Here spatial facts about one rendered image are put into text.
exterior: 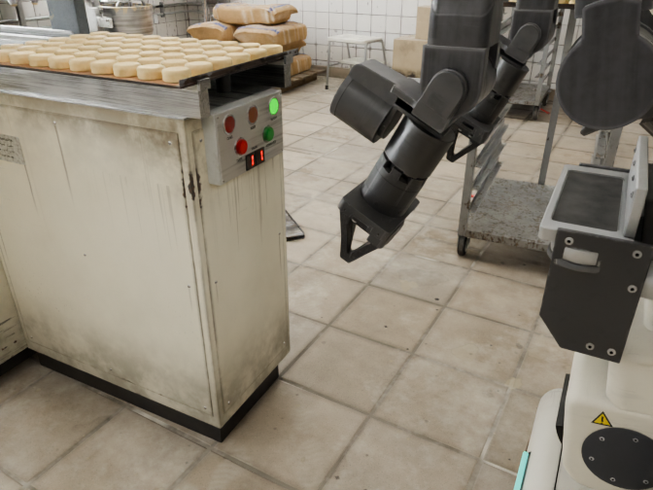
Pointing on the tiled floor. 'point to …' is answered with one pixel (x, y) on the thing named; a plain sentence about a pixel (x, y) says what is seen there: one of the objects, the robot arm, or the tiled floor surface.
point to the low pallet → (303, 78)
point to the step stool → (349, 50)
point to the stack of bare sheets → (292, 228)
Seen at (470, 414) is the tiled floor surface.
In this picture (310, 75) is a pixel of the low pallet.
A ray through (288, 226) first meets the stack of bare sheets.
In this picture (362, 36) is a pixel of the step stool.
